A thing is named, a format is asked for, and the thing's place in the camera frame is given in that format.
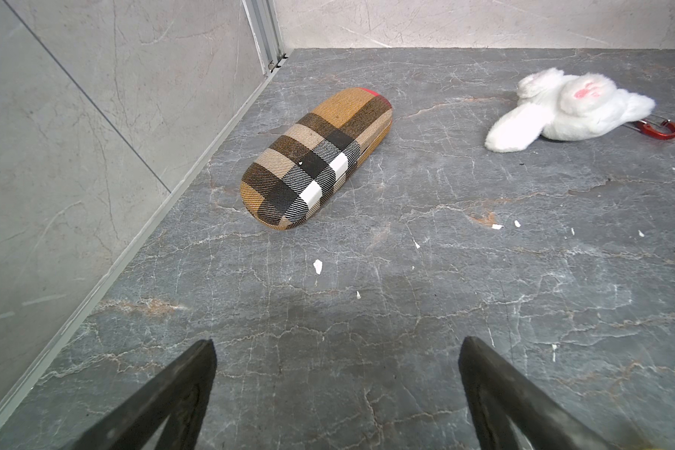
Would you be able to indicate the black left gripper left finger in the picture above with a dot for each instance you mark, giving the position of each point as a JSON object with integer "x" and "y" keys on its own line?
{"x": 175, "y": 401}

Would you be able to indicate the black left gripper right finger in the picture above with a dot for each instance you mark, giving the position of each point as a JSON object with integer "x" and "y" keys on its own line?
{"x": 500, "y": 397}

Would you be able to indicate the plaid fabric glasses case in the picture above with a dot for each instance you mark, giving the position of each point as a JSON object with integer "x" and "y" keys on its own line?
{"x": 297, "y": 174}

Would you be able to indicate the red carabiner clip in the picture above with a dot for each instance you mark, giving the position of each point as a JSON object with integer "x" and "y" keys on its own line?
{"x": 654, "y": 126}

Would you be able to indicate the white plush bunny keychain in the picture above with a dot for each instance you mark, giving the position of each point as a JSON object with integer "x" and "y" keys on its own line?
{"x": 567, "y": 108}

